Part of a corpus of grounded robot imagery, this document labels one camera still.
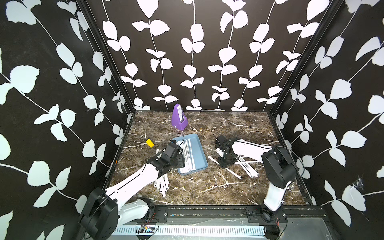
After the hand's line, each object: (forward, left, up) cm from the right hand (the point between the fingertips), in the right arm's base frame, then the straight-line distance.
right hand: (222, 163), depth 92 cm
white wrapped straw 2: (-15, +35, 0) cm, 38 cm away
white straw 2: (+5, +23, +1) cm, 24 cm away
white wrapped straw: (-11, +34, 0) cm, 35 cm away
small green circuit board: (-34, +40, 0) cm, 52 cm away
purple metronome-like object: (+29, +29, +9) cm, 42 cm away
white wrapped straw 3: (-3, -16, 0) cm, 16 cm away
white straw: (+1, +20, 0) cm, 20 cm away
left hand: (-1, +25, +9) cm, 26 cm away
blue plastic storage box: (+3, +14, +1) cm, 15 cm away
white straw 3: (-8, -9, -1) cm, 12 cm away
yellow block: (+14, +49, +1) cm, 50 cm away
